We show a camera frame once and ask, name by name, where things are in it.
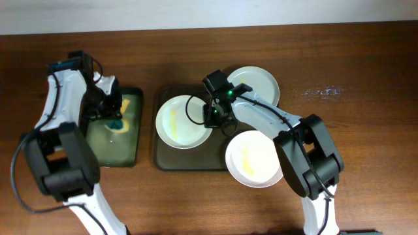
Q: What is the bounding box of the green yellow sponge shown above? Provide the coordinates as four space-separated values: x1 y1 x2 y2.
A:
104 99 131 134

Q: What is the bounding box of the white plate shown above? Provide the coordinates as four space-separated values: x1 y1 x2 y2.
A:
155 95 212 149
225 131 283 189
227 66 280 106

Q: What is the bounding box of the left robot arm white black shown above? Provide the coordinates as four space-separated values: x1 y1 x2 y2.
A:
20 69 129 234

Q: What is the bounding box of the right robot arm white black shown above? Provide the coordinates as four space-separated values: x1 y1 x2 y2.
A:
202 89 344 234

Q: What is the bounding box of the large dark serving tray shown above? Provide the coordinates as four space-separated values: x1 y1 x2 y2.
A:
153 84 253 171

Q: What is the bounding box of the small black water tray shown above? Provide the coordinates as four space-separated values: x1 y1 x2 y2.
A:
81 87 144 167

